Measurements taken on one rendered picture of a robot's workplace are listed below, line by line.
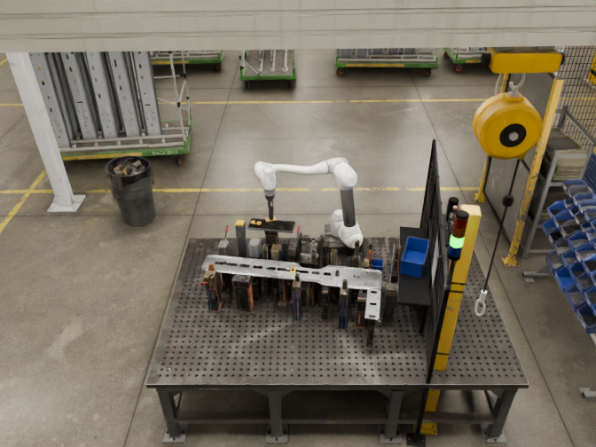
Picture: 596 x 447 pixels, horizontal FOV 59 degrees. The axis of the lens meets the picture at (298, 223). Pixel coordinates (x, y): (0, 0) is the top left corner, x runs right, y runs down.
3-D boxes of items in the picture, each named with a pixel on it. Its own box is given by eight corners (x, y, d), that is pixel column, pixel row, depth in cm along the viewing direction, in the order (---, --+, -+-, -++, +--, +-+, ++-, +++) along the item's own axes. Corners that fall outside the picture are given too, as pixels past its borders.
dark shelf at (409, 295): (397, 304, 369) (397, 301, 367) (399, 229, 440) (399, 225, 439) (429, 308, 366) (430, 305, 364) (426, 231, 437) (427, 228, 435)
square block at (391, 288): (381, 325, 394) (386, 289, 373) (382, 317, 401) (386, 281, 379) (392, 325, 393) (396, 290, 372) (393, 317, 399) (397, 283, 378)
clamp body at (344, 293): (335, 329, 392) (336, 295, 371) (337, 317, 401) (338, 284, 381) (348, 330, 390) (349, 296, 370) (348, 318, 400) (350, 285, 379)
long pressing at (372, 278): (198, 272, 402) (198, 270, 401) (207, 254, 419) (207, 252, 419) (380, 291, 382) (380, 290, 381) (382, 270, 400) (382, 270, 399)
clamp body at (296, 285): (290, 321, 399) (288, 287, 379) (293, 309, 409) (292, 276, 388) (301, 322, 398) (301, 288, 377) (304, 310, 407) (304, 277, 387)
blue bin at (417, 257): (399, 273, 391) (401, 260, 383) (406, 248, 414) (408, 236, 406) (421, 278, 386) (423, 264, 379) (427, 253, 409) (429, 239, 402)
